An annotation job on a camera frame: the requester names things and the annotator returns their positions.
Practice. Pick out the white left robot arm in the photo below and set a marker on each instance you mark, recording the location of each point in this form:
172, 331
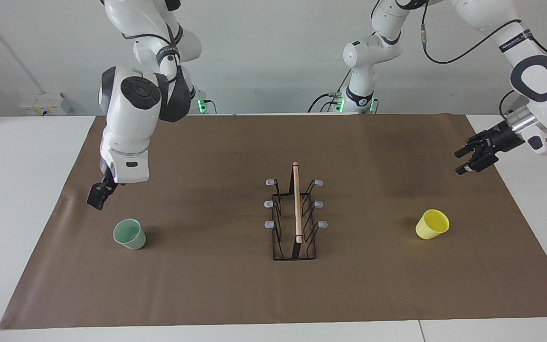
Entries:
539, 78

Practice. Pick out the white wall socket box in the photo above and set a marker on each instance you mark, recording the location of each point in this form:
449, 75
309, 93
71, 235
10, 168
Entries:
43, 104

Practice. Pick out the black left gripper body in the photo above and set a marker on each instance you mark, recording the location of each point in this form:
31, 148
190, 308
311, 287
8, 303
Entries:
505, 137

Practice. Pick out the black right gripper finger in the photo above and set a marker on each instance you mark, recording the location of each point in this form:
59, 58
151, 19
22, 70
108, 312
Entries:
97, 195
111, 186

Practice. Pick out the pale green plastic cup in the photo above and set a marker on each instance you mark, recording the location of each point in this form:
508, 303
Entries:
130, 235

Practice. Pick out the yellow plastic cup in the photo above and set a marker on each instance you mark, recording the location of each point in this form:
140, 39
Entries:
431, 225

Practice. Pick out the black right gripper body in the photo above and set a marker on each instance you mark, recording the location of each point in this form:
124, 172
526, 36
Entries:
105, 178

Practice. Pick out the brown paper table mat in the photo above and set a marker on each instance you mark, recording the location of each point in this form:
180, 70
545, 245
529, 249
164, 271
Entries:
207, 285

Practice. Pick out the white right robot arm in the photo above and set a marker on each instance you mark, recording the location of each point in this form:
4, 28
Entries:
128, 128

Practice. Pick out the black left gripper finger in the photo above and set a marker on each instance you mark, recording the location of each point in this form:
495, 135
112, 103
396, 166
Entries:
475, 144
480, 162

